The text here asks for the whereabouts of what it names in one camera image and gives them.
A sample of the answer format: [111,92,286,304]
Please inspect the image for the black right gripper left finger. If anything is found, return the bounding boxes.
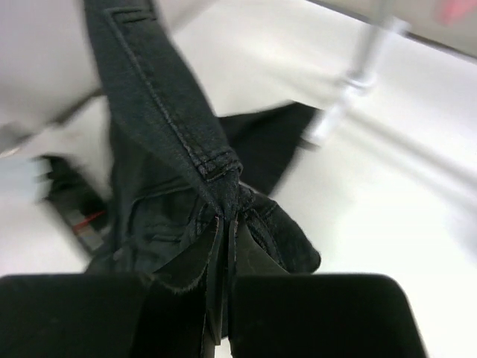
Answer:
[0,219,224,358]

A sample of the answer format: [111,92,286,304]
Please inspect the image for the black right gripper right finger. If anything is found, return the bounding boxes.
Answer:
[228,223,427,357]

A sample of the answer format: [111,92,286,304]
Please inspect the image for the black denim trousers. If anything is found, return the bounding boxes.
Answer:
[44,0,325,292]

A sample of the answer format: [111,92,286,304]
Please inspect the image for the silver white clothes rack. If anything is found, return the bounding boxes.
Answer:
[301,0,477,150]

